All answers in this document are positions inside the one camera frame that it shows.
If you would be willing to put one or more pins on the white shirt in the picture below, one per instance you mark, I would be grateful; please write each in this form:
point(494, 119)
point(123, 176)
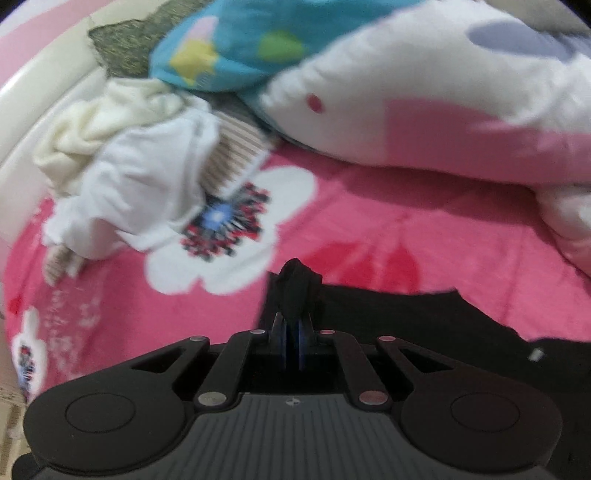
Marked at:
point(143, 184)

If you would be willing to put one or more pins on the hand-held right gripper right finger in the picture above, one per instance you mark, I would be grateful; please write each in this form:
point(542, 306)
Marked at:
point(302, 346)

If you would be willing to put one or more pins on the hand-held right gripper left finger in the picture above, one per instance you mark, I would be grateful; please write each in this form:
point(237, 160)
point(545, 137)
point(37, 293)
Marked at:
point(280, 346)

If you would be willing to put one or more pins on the pink floral bed sheet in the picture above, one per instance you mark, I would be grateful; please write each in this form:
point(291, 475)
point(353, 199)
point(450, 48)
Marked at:
point(369, 221)

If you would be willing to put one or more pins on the pink white blue quilt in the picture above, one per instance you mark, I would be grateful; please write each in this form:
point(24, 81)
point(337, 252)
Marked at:
point(415, 92)

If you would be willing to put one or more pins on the beige checked cloth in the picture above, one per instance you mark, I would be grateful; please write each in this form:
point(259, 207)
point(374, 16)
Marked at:
point(235, 157)

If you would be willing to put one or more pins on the black t-shirt white print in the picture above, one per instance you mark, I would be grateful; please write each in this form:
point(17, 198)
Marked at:
point(461, 332)

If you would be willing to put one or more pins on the cream fleece garment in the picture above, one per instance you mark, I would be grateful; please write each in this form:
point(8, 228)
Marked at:
point(83, 134)

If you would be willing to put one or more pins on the cream bed headboard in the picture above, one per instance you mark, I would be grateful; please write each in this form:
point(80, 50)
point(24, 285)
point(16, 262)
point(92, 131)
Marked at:
point(32, 106)

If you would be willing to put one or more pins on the plaid pillow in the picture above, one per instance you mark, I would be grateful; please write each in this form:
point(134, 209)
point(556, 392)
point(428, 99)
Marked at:
point(129, 50)

